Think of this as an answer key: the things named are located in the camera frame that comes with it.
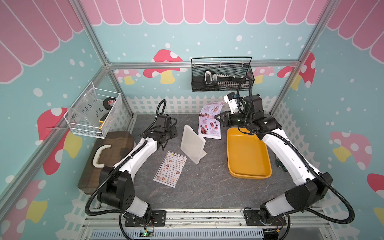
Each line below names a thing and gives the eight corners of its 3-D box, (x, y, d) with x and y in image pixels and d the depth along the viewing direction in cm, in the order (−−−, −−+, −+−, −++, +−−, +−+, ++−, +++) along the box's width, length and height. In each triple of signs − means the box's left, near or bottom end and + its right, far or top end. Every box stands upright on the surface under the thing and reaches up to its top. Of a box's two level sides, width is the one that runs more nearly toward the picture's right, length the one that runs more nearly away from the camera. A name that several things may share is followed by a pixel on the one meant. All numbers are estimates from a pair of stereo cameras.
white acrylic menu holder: (197, 165, 95) (197, 147, 79) (181, 149, 103) (178, 130, 86) (204, 158, 98) (206, 140, 82) (188, 143, 106) (187, 124, 89)
